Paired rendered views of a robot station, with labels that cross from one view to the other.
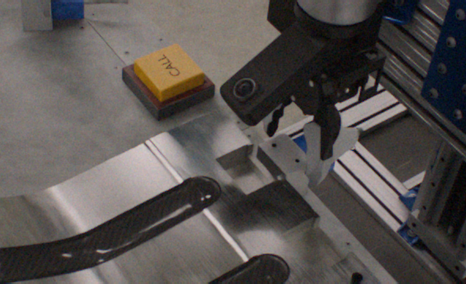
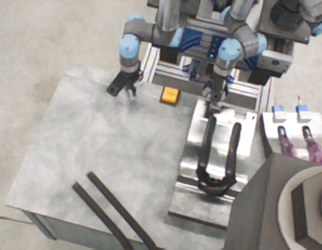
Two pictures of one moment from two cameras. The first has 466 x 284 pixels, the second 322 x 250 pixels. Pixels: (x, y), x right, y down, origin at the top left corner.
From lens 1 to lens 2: 1.09 m
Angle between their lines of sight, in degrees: 29
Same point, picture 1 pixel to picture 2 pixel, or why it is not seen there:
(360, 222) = (177, 83)
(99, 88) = (157, 108)
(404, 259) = (194, 85)
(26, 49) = (131, 110)
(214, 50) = (83, 53)
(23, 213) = (191, 147)
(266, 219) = (228, 116)
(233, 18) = (79, 38)
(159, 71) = (169, 96)
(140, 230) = (210, 135)
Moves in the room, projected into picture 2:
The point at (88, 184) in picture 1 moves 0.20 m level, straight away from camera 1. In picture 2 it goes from (192, 133) to (158, 103)
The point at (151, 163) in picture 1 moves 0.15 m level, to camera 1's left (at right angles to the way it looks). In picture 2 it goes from (198, 120) to (169, 138)
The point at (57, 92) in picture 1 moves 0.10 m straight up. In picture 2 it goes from (150, 115) to (151, 104)
